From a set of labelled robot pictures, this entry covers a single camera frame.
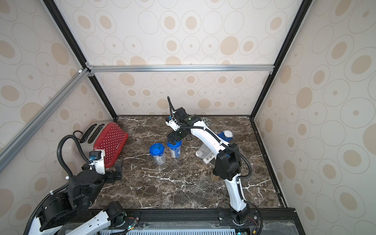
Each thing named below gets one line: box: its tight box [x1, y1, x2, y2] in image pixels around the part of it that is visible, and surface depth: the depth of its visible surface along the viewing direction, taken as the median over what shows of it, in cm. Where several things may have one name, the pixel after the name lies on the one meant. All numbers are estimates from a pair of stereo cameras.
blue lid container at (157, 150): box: [149, 142, 166, 165], surface depth 87 cm
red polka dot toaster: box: [77, 120, 129, 169], surface depth 91 cm
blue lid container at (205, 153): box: [195, 142, 216, 165], surface depth 96 cm
